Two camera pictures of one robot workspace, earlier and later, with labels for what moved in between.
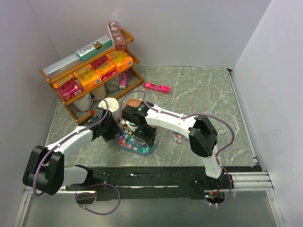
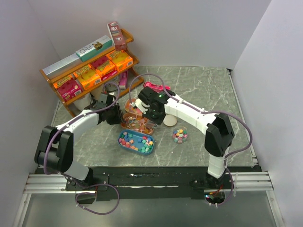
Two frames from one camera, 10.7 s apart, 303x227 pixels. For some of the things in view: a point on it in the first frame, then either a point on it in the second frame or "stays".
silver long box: x=61 y=65 stays
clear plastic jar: x=178 y=137 stays
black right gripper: x=149 y=139 -> x=158 y=121
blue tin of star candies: x=125 y=141 stays
